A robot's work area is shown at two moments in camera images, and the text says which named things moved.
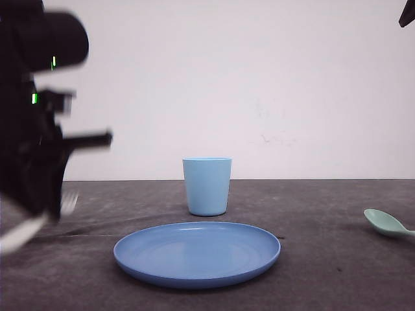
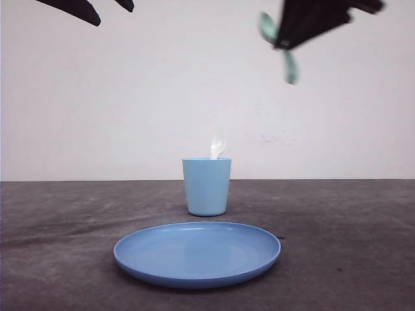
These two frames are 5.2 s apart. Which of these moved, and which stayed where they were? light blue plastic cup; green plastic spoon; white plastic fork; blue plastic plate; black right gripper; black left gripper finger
Moved: white plastic fork; black left gripper finger; black right gripper; green plastic spoon
Stayed: light blue plastic cup; blue plastic plate
